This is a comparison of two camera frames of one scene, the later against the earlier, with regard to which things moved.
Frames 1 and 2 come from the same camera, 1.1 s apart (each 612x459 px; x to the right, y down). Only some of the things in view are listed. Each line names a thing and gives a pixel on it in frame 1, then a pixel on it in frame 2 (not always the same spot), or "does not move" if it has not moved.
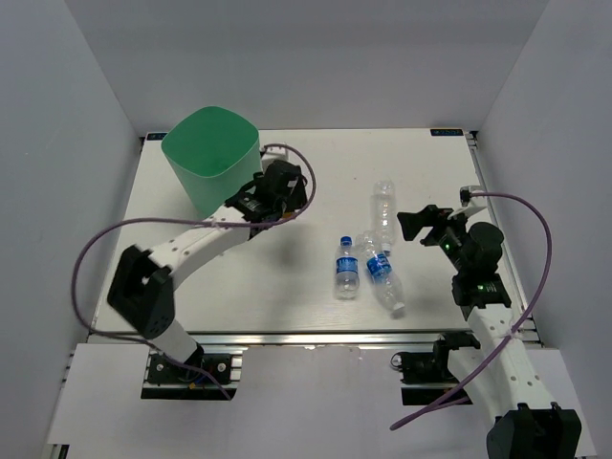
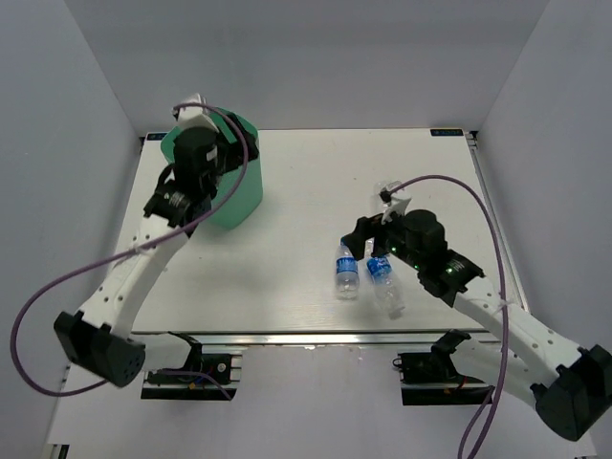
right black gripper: x=412 y=223 -> x=366 y=229
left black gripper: x=297 y=198 -> x=235 y=149
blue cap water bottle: x=347 y=280 does not move
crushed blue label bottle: x=382 y=271 does not move
